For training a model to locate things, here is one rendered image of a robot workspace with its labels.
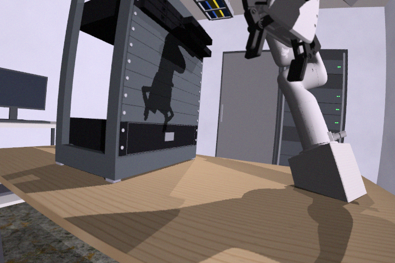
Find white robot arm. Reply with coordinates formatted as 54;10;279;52
266;34;347;154

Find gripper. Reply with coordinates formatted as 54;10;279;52
242;0;321;82

